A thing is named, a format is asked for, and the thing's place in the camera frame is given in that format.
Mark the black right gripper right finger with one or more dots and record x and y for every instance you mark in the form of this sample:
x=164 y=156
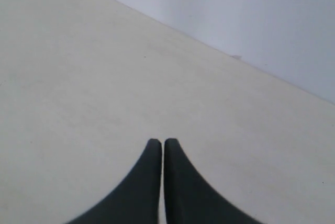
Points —
x=188 y=197

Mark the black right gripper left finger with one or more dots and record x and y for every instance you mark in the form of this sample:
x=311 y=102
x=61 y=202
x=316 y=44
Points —
x=136 y=198

